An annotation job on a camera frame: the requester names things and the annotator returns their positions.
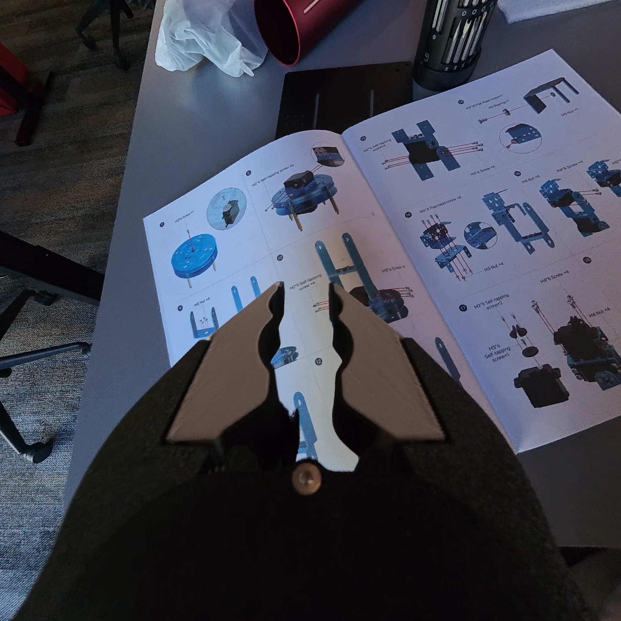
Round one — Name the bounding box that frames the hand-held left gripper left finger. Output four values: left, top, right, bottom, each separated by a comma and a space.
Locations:
166, 281, 286, 446

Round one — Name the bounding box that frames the white instruction booklet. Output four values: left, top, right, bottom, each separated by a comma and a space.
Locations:
143, 49, 621, 454

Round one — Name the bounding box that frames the black slotted metal plate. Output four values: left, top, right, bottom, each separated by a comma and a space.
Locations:
275, 60, 414, 141

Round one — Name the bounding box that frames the black screwdriver bit holder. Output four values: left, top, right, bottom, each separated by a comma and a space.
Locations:
412, 0, 498, 93

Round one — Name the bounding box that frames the red metal tube case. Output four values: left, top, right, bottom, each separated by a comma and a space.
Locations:
253, 0, 362, 67

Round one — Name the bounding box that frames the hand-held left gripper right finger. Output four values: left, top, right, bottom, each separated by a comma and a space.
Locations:
329, 283, 447, 442

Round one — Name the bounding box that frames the black office chair base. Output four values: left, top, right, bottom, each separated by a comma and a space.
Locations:
75, 0, 156, 71
0, 230, 105, 464

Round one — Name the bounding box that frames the grey desk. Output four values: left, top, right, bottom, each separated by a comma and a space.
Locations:
63, 0, 621, 549

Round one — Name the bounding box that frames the thin white plastic bag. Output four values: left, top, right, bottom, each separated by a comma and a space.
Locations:
154, 0, 267, 78

